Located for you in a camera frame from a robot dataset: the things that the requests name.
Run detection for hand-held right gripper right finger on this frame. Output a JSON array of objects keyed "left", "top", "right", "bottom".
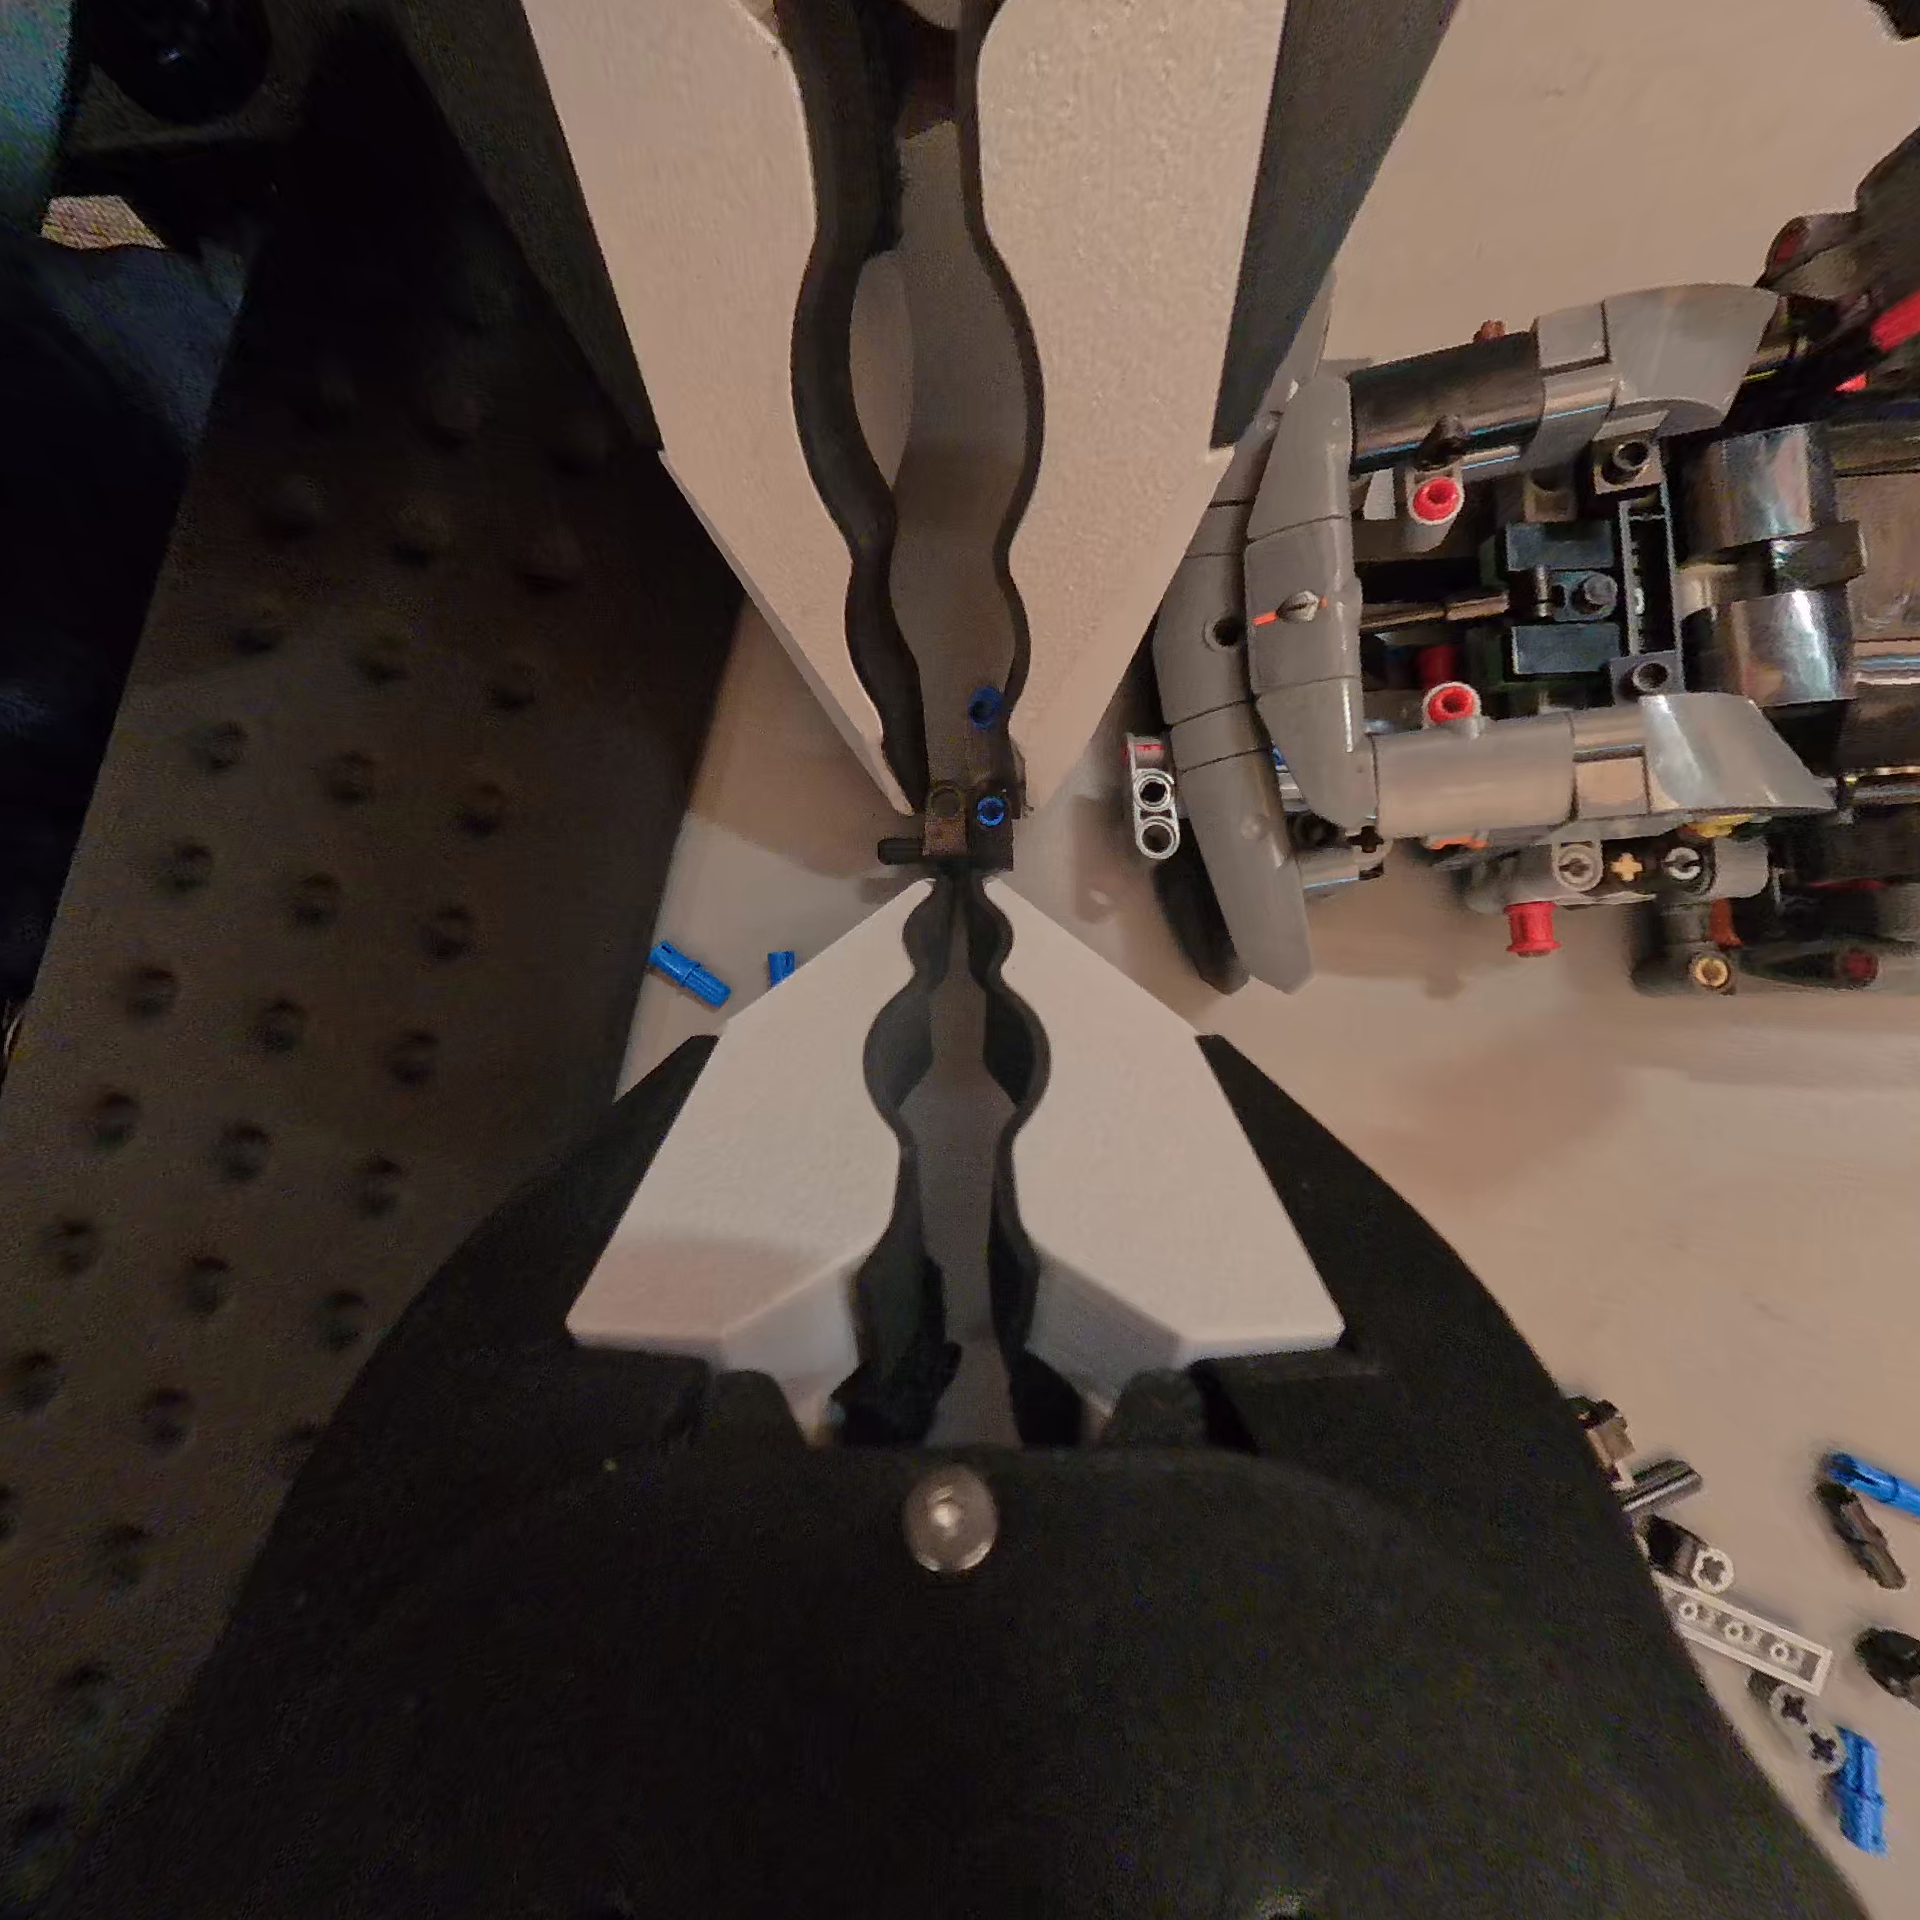
[{"left": 964, "top": 872, "right": 1345, "bottom": 1434}]

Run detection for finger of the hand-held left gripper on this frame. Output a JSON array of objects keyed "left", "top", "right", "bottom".
[
  {"left": 522, "top": 0, "right": 945, "bottom": 819},
  {"left": 961, "top": 0, "right": 1295, "bottom": 826}
]

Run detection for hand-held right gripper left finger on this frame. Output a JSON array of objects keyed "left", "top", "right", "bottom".
[{"left": 564, "top": 877, "right": 950, "bottom": 1434}]

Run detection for black lego assembly blue pins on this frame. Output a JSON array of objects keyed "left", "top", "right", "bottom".
[{"left": 878, "top": 682, "right": 1023, "bottom": 872}]

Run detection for grey lego car model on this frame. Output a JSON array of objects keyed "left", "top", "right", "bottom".
[{"left": 1125, "top": 127, "right": 1920, "bottom": 998}]

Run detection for scattered small lego parts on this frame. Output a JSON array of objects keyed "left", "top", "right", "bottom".
[{"left": 1567, "top": 1395, "right": 1920, "bottom": 1863}]

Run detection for black dimpled mat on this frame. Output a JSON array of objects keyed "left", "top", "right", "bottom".
[{"left": 0, "top": 223, "right": 748, "bottom": 1876}]

